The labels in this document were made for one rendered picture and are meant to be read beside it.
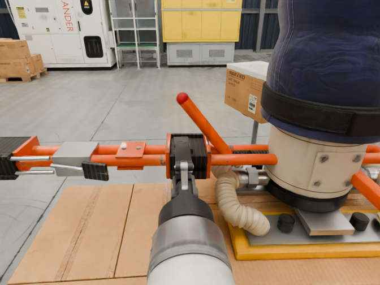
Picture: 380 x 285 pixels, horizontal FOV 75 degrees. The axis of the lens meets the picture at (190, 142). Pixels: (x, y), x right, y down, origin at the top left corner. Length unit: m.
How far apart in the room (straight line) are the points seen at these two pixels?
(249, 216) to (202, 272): 0.23
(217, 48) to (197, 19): 0.99
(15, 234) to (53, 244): 1.03
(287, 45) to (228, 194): 0.27
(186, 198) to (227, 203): 0.14
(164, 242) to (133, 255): 0.89
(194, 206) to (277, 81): 0.25
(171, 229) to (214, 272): 0.07
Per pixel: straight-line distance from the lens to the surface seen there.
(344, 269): 0.53
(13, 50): 7.11
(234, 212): 0.45
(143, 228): 1.26
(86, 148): 0.52
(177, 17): 7.63
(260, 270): 0.48
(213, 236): 0.29
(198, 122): 0.45
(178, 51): 7.74
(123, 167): 0.49
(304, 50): 0.41
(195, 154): 0.46
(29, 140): 0.58
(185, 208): 0.31
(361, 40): 0.41
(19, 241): 2.27
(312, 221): 0.52
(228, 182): 0.49
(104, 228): 1.30
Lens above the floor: 1.45
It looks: 28 degrees down
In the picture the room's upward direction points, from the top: straight up
